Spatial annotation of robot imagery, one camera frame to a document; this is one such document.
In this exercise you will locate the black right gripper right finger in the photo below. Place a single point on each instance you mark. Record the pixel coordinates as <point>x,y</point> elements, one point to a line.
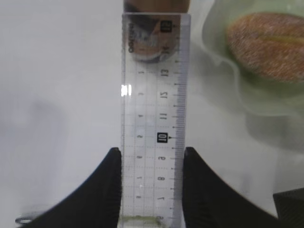
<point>208,202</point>

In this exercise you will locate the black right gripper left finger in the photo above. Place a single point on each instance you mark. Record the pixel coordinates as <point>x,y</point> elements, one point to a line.
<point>94,204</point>

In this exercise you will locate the clear plastic ruler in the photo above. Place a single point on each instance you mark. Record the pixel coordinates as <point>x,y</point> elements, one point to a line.
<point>153,130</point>

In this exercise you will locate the sugared bread roll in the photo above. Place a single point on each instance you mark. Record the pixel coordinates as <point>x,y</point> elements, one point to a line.
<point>269,45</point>

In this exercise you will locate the brown Nescafe coffee bottle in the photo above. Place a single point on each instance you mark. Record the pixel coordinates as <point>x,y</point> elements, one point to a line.
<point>153,24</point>

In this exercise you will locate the grey grip pen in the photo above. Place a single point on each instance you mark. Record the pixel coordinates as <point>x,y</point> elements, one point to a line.
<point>26,218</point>

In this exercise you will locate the cream grip pen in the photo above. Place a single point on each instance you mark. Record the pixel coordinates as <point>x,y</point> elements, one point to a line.
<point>139,222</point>

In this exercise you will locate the black mesh pen holder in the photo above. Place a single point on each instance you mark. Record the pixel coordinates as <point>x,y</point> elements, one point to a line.
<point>290,207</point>

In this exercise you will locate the green wavy glass plate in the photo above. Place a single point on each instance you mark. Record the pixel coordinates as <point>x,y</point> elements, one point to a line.
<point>259,96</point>

